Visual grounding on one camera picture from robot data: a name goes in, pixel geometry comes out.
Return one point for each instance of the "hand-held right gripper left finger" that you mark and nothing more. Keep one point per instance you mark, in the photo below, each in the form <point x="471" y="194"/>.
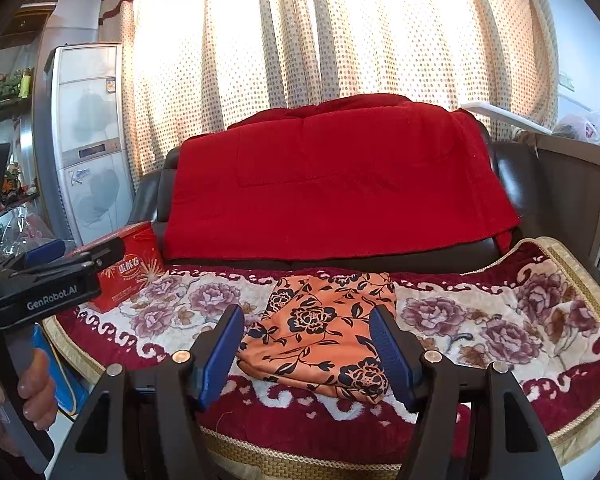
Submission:
<point x="220" y="360"/>

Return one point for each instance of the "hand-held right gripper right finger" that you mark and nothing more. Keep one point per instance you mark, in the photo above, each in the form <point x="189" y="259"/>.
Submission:
<point x="387" y="355"/>

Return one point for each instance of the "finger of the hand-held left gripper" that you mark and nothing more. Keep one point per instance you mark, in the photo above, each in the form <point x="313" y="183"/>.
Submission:
<point x="45" y="251"/>
<point x="102" y="252"/>

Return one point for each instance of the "orange floral cloth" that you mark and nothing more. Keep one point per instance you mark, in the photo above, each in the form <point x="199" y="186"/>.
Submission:
<point x="320" y="340"/>

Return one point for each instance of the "person's left hand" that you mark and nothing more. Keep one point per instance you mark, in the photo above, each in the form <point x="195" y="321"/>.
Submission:
<point x="37" y="390"/>

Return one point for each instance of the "clear plastic bag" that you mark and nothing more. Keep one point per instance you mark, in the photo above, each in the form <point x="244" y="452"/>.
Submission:
<point x="25" y="230"/>

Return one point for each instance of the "red cardboard box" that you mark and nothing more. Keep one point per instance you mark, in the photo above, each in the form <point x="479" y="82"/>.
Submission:
<point x="130" y="270"/>

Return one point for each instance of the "blue bag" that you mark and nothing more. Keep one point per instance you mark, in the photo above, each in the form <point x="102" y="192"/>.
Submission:
<point x="65" y="385"/>

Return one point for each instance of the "floral plush blanket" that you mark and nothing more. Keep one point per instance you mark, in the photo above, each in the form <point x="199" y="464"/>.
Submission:
<point x="480" y="320"/>

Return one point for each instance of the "white standing air conditioner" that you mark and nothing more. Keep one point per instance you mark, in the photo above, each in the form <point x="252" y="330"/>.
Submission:
<point x="90" y="135"/>

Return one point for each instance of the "glass display cabinet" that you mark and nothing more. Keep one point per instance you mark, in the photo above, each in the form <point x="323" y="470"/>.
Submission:
<point x="10" y="110"/>

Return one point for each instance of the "red blanket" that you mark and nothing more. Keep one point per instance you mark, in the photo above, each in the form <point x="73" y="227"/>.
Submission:
<point x="330" y="185"/>

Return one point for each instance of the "dark leather sofa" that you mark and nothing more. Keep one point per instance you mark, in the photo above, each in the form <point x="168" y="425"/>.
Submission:
<point x="517" y="185"/>

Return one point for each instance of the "white board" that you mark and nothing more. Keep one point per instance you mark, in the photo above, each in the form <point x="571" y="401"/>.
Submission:
<point x="505" y="116"/>

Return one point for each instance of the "white plastic bag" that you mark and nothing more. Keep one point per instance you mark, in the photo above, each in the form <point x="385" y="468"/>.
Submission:
<point x="587" y="125"/>

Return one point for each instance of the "dotted beige curtain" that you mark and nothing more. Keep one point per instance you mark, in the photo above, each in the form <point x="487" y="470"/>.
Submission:
<point x="330" y="35"/>

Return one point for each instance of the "beige wooden bed frame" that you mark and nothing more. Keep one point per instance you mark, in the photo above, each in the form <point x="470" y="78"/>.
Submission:
<point x="570" y="185"/>

